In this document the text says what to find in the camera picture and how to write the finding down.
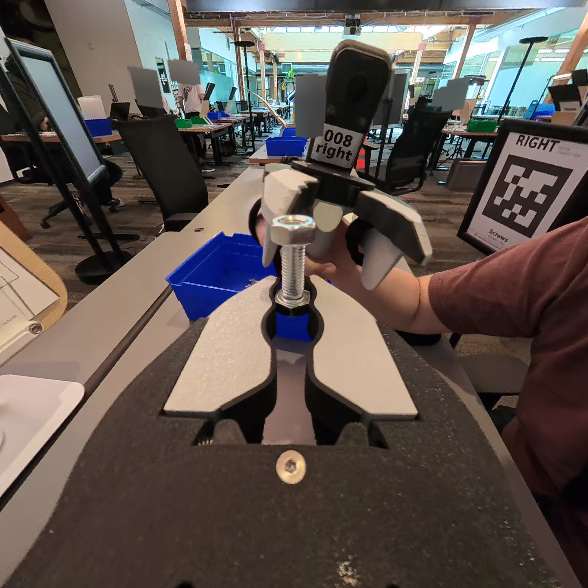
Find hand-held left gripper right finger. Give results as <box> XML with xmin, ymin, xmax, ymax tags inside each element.
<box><xmin>305</xmin><ymin>275</ymin><xmax>420</xmax><ymax>421</ymax></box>

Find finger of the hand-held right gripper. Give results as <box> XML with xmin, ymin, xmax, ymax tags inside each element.
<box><xmin>259</xmin><ymin>165</ymin><xmax>321</xmax><ymax>268</ymax></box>
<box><xmin>350</xmin><ymin>188</ymin><xmax>434</xmax><ymax>291</ymax></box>

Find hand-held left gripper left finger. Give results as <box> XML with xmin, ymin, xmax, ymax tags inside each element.
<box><xmin>163</xmin><ymin>276</ymin><xmax>279</xmax><ymax>416</ymax></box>

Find blue divided parts bin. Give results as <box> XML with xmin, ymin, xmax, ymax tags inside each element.
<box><xmin>165</xmin><ymin>231</ymin><xmax>331</xmax><ymax>343</ymax></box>

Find black office chair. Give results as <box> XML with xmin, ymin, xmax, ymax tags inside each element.
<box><xmin>111</xmin><ymin>115</ymin><xmax>209</xmax><ymax>232</ymax></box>
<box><xmin>356</xmin><ymin>108</ymin><xmax>453</xmax><ymax>196</ymax></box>

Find grey storage box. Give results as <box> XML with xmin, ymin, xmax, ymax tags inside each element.
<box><xmin>445</xmin><ymin>158</ymin><xmax>488</xmax><ymax>191</ymax></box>

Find large framed code sign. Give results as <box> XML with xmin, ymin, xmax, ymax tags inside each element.
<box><xmin>457</xmin><ymin>119</ymin><xmax>588</xmax><ymax>255</ymax></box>

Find black floor lamp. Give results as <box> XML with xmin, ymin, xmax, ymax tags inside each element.
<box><xmin>498</xmin><ymin>36</ymin><xmax>549</xmax><ymax>125</ymax></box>

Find rounded wooden board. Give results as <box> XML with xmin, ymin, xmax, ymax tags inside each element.
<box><xmin>0</xmin><ymin>220</ymin><xmax>69</xmax><ymax>331</ymax></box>

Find screen on black floor stand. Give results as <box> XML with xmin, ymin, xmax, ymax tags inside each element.
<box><xmin>0</xmin><ymin>38</ymin><xmax>141</xmax><ymax>286</ymax></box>

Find wooden-top desk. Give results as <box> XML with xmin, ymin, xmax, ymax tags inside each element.
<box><xmin>0</xmin><ymin>131</ymin><xmax>122</xmax><ymax>144</ymax></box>

